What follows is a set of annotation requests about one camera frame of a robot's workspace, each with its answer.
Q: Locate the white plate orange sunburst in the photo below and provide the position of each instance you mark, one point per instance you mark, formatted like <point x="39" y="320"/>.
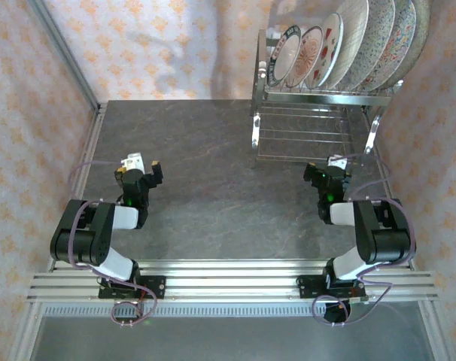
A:
<point x="307" y="56"/>

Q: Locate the black controller board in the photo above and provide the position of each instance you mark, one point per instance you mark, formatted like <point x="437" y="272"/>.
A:
<point x="337" y="312"/>

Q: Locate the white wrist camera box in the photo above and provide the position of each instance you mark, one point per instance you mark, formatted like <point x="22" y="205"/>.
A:
<point x="132" y="161"/>
<point x="337" y="162"/>

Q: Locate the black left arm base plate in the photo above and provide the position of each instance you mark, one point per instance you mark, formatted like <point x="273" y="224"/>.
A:
<point x="156" y="286"/>

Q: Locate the white plate watermelon print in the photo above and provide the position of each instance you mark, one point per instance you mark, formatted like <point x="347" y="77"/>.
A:
<point x="331" y="45"/>

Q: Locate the white plate dark green rim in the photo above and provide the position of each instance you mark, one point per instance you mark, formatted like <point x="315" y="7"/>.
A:
<point x="282" y="56"/>

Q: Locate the beige speckled stone plate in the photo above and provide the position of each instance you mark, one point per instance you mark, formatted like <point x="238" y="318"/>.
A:
<point x="421" y="30"/>

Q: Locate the aluminium frame corner post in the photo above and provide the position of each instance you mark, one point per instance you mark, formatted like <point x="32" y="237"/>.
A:
<point x="64" y="50"/>

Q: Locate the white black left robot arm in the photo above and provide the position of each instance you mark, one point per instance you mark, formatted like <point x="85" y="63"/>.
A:
<point x="104" y="225"/>

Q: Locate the steel dish rack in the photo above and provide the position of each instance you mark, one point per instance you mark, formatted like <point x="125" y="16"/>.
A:
<point x="307" y="98"/>

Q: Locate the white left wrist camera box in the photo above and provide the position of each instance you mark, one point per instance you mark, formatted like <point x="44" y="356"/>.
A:
<point x="132" y="161"/>

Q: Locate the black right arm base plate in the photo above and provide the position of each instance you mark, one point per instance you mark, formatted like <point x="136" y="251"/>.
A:
<point x="307" y="286"/>

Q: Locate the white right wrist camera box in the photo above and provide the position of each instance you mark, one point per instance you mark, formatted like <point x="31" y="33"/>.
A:
<point x="337" y="162"/>

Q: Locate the white plate blue plaid lines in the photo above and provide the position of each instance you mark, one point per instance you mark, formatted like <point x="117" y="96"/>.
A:
<point x="354" y="37"/>

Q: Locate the aluminium mounting rail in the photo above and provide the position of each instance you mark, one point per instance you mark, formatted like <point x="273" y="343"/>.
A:
<point x="231" y="282"/>

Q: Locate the colourful floral pattern plate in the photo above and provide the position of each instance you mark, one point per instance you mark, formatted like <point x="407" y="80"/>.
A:
<point x="403" y="41"/>

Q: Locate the white plate blue speckles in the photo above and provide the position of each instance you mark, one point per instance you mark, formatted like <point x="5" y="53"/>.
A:
<point x="378" y="41"/>

